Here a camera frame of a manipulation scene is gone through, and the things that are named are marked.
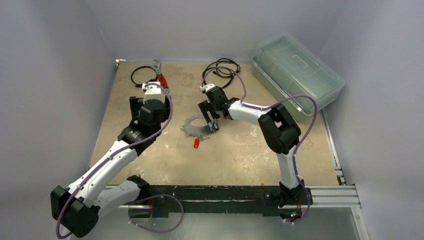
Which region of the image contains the large metal keyring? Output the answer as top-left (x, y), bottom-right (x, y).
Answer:
top-left (180, 115), bottom-right (220, 141)

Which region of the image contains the red tagged key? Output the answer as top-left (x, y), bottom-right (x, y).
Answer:
top-left (193, 138), bottom-right (201, 149)

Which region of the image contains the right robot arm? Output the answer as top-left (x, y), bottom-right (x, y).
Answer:
top-left (198, 83), bottom-right (313, 207)

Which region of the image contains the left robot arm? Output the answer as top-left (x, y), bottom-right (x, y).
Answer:
top-left (50, 95), bottom-right (174, 240)

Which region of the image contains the blue tagged key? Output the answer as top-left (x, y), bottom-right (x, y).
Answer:
top-left (208, 122), bottom-right (215, 131)

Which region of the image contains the clear plastic storage box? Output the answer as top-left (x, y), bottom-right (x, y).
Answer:
top-left (252, 32), bottom-right (346, 122)

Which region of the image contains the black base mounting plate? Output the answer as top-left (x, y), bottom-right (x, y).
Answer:
top-left (116, 184), bottom-right (314, 220)

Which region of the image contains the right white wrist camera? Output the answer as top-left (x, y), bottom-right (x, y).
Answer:
top-left (199, 83), bottom-right (216, 94)

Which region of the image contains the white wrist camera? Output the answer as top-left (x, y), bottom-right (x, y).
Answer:
top-left (141, 81), bottom-right (165, 104)
top-left (199, 83), bottom-right (216, 94)

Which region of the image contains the black coiled cable left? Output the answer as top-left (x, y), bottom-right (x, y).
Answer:
top-left (130, 65), bottom-right (159, 89)

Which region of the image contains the black coiled cable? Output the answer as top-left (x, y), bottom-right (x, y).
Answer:
top-left (202, 58), bottom-right (241, 90)
top-left (130, 65), bottom-right (159, 89)

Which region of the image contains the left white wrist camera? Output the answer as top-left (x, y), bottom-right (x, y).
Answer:
top-left (141, 81), bottom-right (165, 104)

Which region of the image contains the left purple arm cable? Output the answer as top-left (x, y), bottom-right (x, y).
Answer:
top-left (55, 82), bottom-right (174, 240)

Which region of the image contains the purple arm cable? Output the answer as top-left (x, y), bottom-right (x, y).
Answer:
top-left (55, 82), bottom-right (174, 240)
top-left (200, 66), bottom-right (318, 186)

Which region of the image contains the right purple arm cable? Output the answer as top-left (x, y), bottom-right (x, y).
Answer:
top-left (200, 66), bottom-right (318, 186)

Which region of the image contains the black coiled cable centre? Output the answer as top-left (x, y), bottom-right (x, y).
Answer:
top-left (202, 58), bottom-right (241, 90)

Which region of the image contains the red handled adjustable wrench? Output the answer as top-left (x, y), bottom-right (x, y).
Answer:
top-left (151, 59), bottom-right (169, 90)

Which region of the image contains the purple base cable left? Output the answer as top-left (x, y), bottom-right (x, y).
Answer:
top-left (127, 194), bottom-right (185, 233)

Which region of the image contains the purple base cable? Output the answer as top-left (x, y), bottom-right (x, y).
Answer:
top-left (283, 185), bottom-right (313, 226)
top-left (127, 194), bottom-right (185, 233)

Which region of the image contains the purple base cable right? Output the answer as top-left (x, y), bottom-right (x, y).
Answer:
top-left (283, 185), bottom-right (313, 226)

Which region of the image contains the aluminium frame rail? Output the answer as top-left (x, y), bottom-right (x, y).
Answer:
top-left (123, 175), bottom-right (365, 237)

